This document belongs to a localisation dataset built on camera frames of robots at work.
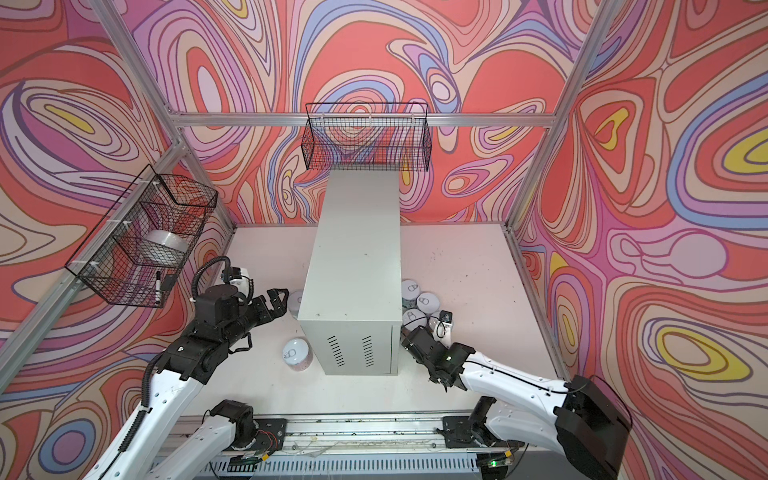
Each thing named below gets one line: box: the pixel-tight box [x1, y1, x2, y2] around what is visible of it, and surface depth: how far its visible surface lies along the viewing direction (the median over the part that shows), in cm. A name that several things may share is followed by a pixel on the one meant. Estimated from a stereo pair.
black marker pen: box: [155, 270, 161, 303], surface depth 73 cm
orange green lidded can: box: [420, 296, 441, 329], surface depth 92 cm
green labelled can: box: [416, 292, 440, 314], surface depth 93 cm
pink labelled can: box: [282, 338, 314, 372], surface depth 84 cm
